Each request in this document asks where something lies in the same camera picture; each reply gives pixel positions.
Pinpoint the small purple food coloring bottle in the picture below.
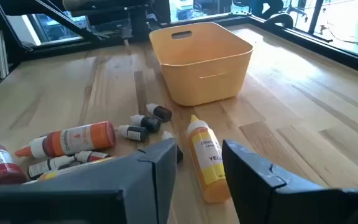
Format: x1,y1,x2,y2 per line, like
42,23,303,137
161,130,185,164

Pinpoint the large yellow food coloring bottle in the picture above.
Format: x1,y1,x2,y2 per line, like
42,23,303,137
186,114,231,205

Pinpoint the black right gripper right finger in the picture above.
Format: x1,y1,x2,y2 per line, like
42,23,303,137
221,139,358,224

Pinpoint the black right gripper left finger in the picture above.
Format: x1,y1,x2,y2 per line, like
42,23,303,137
0,138,177,224

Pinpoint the yellow plastic bin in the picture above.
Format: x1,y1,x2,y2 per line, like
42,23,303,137
149,21,254,107

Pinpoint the large orange food coloring bottle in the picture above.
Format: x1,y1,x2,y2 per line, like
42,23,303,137
14,121,117,159

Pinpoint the small red food coloring bottle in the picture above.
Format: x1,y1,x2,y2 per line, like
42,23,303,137
74,150,111,164

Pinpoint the small dark food coloring bottle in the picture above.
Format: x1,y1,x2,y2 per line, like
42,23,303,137
115,124,150,142
129,114,162,134
27,154,76,180
145,103,173,123

